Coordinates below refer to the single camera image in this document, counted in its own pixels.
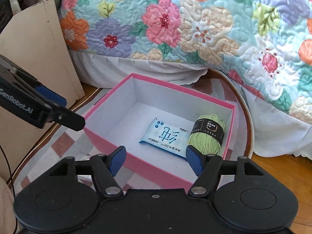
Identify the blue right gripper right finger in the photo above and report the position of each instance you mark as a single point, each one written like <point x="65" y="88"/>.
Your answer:
<point x="196" y="160"/>

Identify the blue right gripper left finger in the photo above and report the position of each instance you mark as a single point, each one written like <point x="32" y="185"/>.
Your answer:
<point x="116" y="159"/>

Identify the white bed skirt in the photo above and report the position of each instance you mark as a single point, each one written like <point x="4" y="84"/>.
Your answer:
<point x="282" y="127"/>

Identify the floral quilt bedspread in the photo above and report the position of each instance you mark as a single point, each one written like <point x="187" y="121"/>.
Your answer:
<point x="264" y="45"/>

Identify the blue wet wipes pack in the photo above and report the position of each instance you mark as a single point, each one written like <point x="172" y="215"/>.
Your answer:
<point x="167" y="137"/>

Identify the pink cardboard box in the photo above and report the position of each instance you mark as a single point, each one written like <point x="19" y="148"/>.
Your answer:
<point x="152" y="119"/>

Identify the green yarn ball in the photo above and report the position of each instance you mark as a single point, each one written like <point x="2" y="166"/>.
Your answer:
<point x="207" y="134"/>

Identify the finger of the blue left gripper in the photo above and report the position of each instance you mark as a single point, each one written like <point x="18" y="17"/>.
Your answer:
<point x="51" y="95"/>

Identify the pink fluffy blanket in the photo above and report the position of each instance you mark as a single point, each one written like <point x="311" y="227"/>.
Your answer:
<point x="7" y="218"/>

